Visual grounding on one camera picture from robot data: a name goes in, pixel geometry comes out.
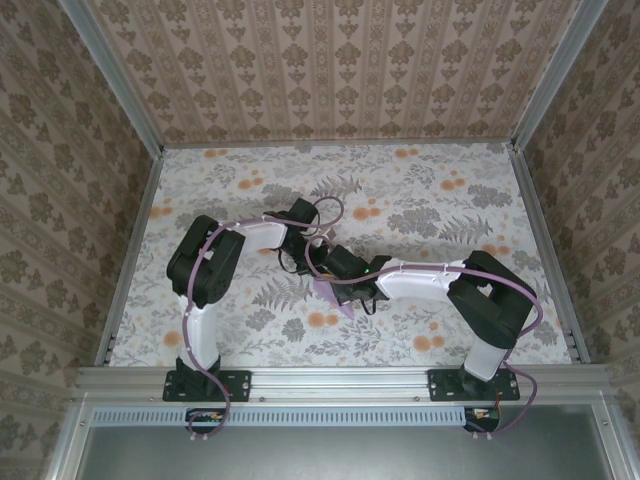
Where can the purple paper sheet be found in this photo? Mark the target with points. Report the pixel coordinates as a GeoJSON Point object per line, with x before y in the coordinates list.
{"type": "Point", "coordinates": [327, 291]}

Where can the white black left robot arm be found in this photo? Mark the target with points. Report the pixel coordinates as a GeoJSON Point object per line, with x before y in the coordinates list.
{"type": "Point", "coordinates": [202, 340]}

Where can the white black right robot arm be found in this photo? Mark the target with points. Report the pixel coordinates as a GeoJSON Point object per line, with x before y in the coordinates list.
{"type": "Point", "coordinates": [420, 285]}

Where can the floral patterned table cover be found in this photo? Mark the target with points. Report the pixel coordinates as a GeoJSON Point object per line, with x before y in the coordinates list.
{"type": "Point", "coordinates": [300, 340]}

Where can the grey metal panel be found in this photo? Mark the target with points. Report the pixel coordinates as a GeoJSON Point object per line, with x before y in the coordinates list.
{"type": "Point", "coordinates": [320, 455]}

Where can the thin aluminium frame rail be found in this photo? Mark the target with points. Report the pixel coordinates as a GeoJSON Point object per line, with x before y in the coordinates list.
{"type": "Point", "coordinates": [250, 145]}

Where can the aluminium mounting rail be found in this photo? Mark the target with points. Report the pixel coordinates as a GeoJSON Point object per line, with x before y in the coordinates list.
{"type": "Point", "coordinates": [340, 382]}

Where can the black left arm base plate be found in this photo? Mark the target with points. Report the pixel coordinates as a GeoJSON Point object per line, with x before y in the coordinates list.
{"type": "Point", "coordinates": [240, 385]}

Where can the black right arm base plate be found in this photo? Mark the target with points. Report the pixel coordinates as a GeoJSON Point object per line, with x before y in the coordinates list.
{"type": "Point", "coordinates": [442, 385]}

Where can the aluminium frame side rail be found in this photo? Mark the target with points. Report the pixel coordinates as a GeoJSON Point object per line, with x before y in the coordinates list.
{"type": "Point", "coordinates": [533, 202]}
{"type": "Point", "coordinates": [132, 250]}

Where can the short aluminium frame post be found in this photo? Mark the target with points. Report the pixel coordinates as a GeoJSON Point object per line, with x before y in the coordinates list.
{"type": "Point", "coordinates": [67, 440]}
{"type": "Point", "coordinates": [612, 450]}

